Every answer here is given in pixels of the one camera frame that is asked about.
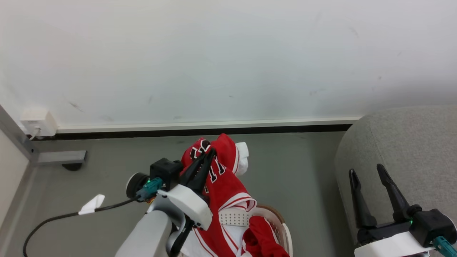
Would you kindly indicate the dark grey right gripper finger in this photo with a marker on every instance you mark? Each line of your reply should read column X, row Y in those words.
column 361, row 203
column 394, row 194

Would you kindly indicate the red basketball jersey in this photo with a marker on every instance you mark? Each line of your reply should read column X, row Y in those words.
column 225, row 182

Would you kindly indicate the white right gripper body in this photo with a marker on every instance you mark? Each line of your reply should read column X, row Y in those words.
column 389, row 246

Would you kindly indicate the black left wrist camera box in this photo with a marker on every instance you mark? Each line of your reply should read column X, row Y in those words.
column 166, row 173

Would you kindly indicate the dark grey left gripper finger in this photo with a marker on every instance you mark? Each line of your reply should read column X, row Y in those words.
column 204, row 178
column 194, row 167

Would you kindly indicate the white wall baseboard strip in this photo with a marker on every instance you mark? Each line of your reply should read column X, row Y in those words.
column 207, row 125

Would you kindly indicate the grey metal partition frame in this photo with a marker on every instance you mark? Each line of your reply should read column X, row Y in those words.
column 14, row 137

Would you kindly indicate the grey metal frame foot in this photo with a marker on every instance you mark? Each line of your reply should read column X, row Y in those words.
column 60, row 157

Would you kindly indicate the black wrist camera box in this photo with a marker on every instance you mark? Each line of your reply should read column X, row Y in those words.
column 166, row 173
column 433, row 225

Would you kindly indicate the black caster wheel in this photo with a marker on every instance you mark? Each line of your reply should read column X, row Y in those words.
column 72, row 166

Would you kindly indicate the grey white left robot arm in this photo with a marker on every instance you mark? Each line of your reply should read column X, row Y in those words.
column 150, row 232

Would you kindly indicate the white perforated laundry basket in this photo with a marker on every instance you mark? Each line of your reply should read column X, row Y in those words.
column 275, row 219

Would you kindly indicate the white wall socket box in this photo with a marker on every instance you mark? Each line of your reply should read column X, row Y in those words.
column 37, row 121

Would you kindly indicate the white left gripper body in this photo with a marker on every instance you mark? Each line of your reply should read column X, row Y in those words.
column 191, row 207

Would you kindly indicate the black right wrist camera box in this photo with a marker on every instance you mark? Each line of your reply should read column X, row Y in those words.
column 433, row 225

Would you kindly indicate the grey fabric sofa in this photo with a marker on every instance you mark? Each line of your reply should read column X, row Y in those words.
column 403, row 142

